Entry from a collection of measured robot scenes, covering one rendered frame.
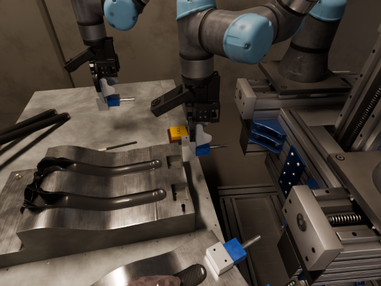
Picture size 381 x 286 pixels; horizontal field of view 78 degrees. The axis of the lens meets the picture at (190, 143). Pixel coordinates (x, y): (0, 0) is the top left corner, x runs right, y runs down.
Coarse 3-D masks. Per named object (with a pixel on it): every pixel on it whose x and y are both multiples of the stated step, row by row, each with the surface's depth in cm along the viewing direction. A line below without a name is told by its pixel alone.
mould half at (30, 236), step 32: (96, 160) 68; (128, 160) 70; (160, 160) 69; (96, 192) 60; (128, 192) 61; (0, 224) 57; (32, 224) 49; (64, 224) 50; (96, 224) 53; (128, 224) 54; (160, 224) 56; (192, 224) 59; (0, 256) 52; (32, 256) 54
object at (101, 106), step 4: (96, 96) 83; (108, 96) 86; (112, 96) 86; (116, 96) 86; (96, 100) 83; (100, 100) 83; (108, 100) 84; (112, 100) 84; (116, 100) 84; (120, 100) 86; (124, 100) 86; (128, 100) 87; (132, 100) 87; (100, 104) 84; (104, 104) 84; (108, 104) 85; (112, 104) 85; (116, 104) 85; (100, 108) 85; (104, 108) 86; (108, 108) 86
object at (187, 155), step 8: (184, 136) 67; (184, 144) 64; (208, 144) 66; (216, 144) 67; (224, 144) 67; (184, 152) 65; (200, 152) 66; (208, 152) 66; (184, 160) 66; (192, 160) 67
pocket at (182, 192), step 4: (172, 184) 62; (176, 184) 63; (180, 184) 63; (184, 184) 63; (172, 188) 64; (176, 188) 64; (180, 188) 64; (184, 188) 64; (188, 188) 63; (172, 192) 63; (176, 192) 63; (180, 192) 63; (184, 192) 63; (188, 192) 62; (176, 196) 62; (180, 196) 62; (184, 196) 62; (188, 196) 61
